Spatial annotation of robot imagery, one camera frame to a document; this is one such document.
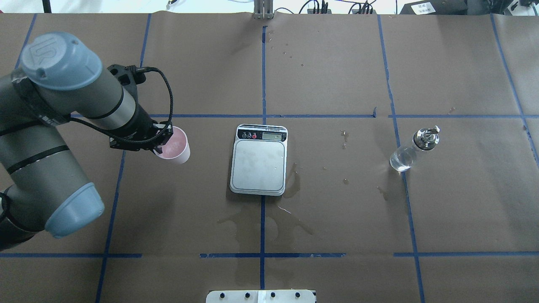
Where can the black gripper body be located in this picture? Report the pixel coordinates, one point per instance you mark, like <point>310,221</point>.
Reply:
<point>142,125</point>

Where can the pink plastic cup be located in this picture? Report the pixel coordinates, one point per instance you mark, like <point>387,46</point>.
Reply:
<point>177,149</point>

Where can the clear glass sauce bottle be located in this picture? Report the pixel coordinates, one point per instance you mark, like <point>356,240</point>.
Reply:
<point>408,154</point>

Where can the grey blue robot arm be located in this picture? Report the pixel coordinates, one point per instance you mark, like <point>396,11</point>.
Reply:
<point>61,80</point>

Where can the silver digital kitchen scale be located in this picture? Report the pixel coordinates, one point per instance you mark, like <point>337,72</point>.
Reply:
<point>259,160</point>

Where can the black device with label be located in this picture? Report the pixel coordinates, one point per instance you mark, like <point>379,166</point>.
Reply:
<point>435,7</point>

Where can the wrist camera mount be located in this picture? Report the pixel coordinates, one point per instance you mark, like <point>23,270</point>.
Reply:
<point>128,76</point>

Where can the aluminium frame post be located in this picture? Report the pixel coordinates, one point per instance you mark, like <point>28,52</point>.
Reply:
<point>263,9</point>

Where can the white column base plate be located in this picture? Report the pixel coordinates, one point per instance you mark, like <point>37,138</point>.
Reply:
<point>262,296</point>

